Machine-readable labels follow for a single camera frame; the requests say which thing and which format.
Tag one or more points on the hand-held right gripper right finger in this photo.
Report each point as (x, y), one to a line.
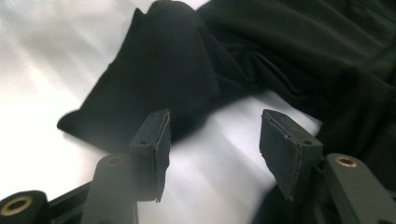
(289, 155)

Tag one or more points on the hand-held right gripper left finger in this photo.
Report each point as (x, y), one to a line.
(149, 155)

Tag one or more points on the black shorts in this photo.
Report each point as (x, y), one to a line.
(171, 62)

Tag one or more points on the white table cover sheet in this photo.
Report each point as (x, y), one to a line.
(46, 93)

